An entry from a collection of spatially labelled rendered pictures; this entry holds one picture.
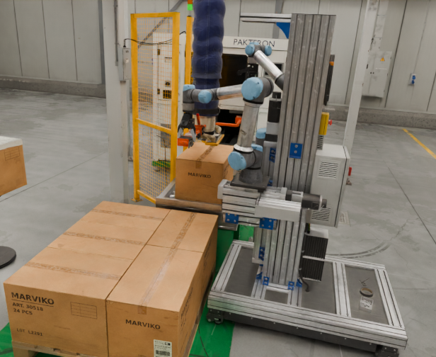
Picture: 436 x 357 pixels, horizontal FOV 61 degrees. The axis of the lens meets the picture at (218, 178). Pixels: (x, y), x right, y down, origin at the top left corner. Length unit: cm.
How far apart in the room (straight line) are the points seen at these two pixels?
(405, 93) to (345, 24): 255
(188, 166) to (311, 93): 120
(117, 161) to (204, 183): 124
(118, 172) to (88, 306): 207
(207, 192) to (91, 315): 138
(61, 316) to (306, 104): 185
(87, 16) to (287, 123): 1170
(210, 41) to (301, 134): 97
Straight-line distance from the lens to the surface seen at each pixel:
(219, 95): 236
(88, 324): 228
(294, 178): 247
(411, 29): 1179
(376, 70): 1139
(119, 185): 406
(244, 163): 215
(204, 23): 284
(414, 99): 1192
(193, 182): 308
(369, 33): 568
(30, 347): 261
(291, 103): 237
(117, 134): 391
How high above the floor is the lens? 182
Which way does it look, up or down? 19 degrees down
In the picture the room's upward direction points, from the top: 3 degrees clockwise
